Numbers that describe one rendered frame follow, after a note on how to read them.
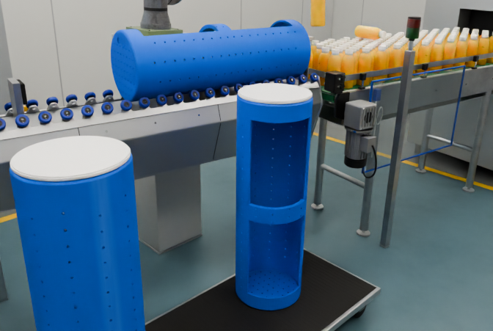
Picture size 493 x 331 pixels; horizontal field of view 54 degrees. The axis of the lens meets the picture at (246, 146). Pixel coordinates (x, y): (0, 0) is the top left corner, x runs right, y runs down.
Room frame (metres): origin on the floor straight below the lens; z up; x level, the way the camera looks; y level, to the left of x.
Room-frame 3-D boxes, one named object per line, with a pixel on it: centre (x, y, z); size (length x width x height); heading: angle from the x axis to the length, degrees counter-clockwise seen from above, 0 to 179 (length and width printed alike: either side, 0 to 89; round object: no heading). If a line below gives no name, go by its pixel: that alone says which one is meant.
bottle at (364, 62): (2.49, -0.61, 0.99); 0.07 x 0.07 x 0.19
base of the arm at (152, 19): (2.45, 0.46, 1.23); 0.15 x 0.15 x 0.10
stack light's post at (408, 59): (2.37, -0.79, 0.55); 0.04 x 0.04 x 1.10; 35
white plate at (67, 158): (1.09, 0.43, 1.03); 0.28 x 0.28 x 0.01
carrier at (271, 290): (1.76, -0.10, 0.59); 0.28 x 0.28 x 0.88
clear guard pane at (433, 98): (2.58, -0.94, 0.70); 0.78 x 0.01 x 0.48; 125
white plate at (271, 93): (1.76, -0.10, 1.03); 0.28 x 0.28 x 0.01
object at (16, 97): (1.68, 0.82, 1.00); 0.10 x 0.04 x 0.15; 35
